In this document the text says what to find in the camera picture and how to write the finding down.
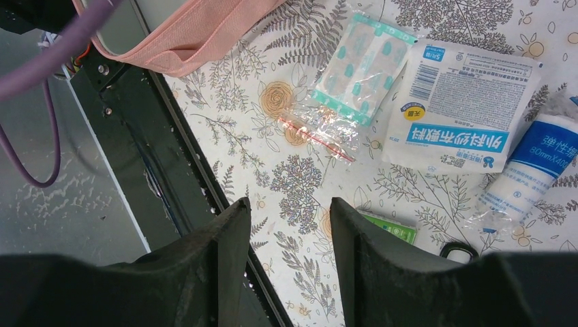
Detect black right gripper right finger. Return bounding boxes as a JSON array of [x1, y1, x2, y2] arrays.
[[330, 198, 577, 326]]

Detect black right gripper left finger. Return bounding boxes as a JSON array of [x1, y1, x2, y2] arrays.
[[1, 198, 251, 326]]

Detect white gauze dressing packet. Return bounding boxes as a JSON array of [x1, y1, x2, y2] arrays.
[[382, 40, 543, 174]]

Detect plastic bag of band-aids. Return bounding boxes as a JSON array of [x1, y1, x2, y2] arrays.
[[279, 11, 420, 164]]

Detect blue white elastic bandage roll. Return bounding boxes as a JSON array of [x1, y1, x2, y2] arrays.
[[465, 90, 577, 233]]

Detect pink medicine kit bag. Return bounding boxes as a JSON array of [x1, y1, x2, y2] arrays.
[[92, 0, 282, 77]]

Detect small green box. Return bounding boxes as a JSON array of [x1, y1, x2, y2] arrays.
[[359, 211, 416, 245]]

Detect black handled scissors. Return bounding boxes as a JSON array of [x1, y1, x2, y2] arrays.
[[439, 242, 479, 264]]

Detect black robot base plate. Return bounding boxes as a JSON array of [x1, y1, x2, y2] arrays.
[[63, 45, 294, 327]]

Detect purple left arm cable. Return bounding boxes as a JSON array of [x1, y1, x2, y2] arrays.
[[0, 0, 123, 189]]

